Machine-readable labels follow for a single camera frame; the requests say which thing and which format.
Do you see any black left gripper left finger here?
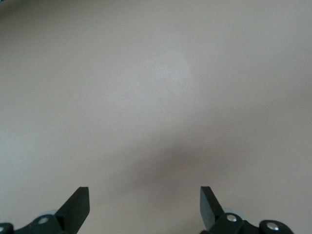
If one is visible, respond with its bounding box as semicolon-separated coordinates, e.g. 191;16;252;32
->
0;187;90;234

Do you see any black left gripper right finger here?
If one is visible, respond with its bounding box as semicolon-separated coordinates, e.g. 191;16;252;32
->
199;186;293;234

